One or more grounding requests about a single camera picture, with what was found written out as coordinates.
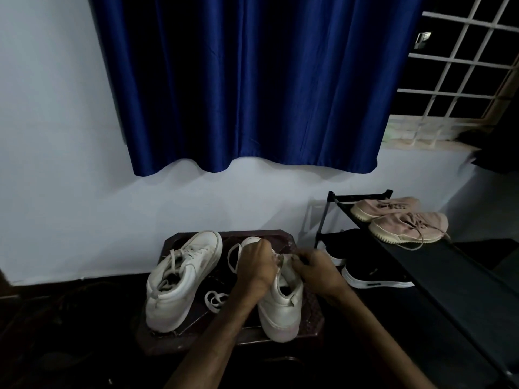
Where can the person's right hand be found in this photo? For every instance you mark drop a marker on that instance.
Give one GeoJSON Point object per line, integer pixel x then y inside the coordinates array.
{"type": "Point", "coordinates": [320, 275]}

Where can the person's left hand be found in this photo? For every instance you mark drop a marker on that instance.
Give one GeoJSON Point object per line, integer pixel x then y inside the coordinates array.
{"type": "Point", "coordinates": [255, 265]}

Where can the person's right forearm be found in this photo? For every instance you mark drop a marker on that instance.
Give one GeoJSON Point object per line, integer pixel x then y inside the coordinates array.
{"type": "Point", "coordinates": [381, 344]}

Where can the person's left forearm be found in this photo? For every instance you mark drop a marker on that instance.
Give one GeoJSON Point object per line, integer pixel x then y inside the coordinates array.
{"type": "Point", "coordinates": [211, 344]}

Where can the black sneaker white sole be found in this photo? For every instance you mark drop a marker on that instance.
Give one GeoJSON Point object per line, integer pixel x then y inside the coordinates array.
{"type": "Point", "coordinates": [334, 259]}
{"type": "Point", "coordinates": [377, 281]}

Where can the dark brown plastic stool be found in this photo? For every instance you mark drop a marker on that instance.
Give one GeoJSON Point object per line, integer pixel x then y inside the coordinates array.
{"type": "Point", "coordinates": [308, 320]}

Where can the pink sneaker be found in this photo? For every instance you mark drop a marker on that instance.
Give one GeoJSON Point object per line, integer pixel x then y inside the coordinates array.
{"type": "Point", "coordinates": [401, 230]}
{"type": "Point", "coordinates": [373, 208]}

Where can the black shoe rack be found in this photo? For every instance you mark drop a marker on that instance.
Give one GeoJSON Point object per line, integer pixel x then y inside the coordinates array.
{"type": "Point", "coordinates": [458, 287]}

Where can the blue curtain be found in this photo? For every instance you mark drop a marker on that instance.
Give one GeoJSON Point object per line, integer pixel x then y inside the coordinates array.
{"type": "Point", "coordinates": [251, 76]}
{"type": "Point", "coordinates": [498, 145]}

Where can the white window grille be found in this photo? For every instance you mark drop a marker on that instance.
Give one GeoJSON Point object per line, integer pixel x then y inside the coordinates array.
{"type": "Point", "coordinates": [450, 97]}

